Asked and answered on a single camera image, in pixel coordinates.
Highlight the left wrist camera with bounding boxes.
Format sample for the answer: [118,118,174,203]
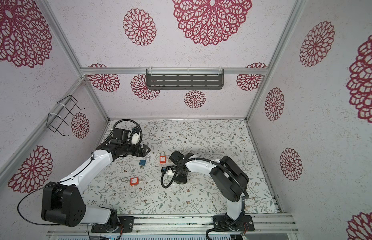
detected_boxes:
[130,126,142,146]

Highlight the black wire wall basket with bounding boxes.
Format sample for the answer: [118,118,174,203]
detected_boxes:
[46,95,85,137]

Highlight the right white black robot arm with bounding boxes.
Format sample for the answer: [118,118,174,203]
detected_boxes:
[160,151,250,221]

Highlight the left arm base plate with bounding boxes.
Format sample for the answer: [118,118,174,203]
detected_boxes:
[90,217,135,233]

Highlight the aluminium front rail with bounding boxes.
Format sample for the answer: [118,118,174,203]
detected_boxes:
[45,214,302,240]

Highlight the red padlock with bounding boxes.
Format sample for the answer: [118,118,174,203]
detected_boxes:
[121,177,144,186]
[159,151,167,164]

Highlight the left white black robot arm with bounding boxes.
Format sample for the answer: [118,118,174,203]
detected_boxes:
[41,127,150,232]

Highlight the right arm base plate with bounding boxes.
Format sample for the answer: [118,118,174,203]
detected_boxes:
[213,214,255,232]

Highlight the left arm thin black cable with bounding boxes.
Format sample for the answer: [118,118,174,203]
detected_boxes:
[17,152,95,226]

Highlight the grey slotted wall shelf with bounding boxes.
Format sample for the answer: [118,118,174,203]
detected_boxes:
[145,69,225,90]

